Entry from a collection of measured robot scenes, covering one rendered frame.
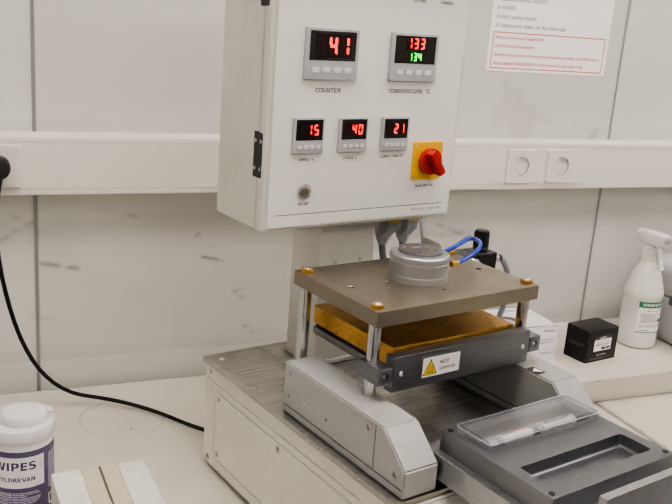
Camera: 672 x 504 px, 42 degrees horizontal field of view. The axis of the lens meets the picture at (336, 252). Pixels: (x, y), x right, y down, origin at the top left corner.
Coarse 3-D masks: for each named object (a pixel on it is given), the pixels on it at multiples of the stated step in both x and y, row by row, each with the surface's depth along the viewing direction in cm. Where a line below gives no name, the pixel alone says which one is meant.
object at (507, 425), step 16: (544, 400) 106; (560, 400) 106; (576, 400) 106; (496, 416) 100; (512, 416) 101; (528, 416) 101; (544, 416) 101; (560, 416) 102; (576, 416) 102; (480, 432) 96; (496, 432) 97; (512, 432) 97; (528, 432) 97
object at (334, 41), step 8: (320, 40) 111; (328, 40) 112; (336, 40) 112; (344, 40) 113; (320, 48) 111; (328, 48) 112; (336, 48) 113; (344, 48) 114; (320, 56) 112; (328, 56) 112; (336, 56) 113; (344, 56) 114
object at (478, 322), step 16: (320, 304) 117; (320, 320) 116; (336, 320) 113; (352, 320) 112; (432, 320) 114; (448, 320) 115; (464, 320) 115; (480, 320) 116; (496, 320) 116; (320, 336) 117; (336, 336) 114; (352, 336) 110; (384, 336) 107; (400, 336) 108; (416, 336) 108; (432, 336) 109; (448, 336) 109; (464, 336) 110; (352, 352) 111; (384, 352) 105
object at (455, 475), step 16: (432, 448) 99; (448, 464) 96; (448, 480) 97; (464, 480) 94; (480, 480) 93; (640, 480) 87; (656, 480) 88; (464, 496) 95; (480, 496) 93; (496, 496) 91; (608, 496) 84; (624, 496) 85; (640, 496) 87; (656, 496) 88
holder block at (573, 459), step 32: (448, 448) 98; (480, 448) 95; (512, 448) 95; (544, 448) 96; (576, 448) 96; (608, 448) 100; (640, 448) 99; (512, 480) 90; (544, 480) 92; (576, 480) 89; (608, 480) 90
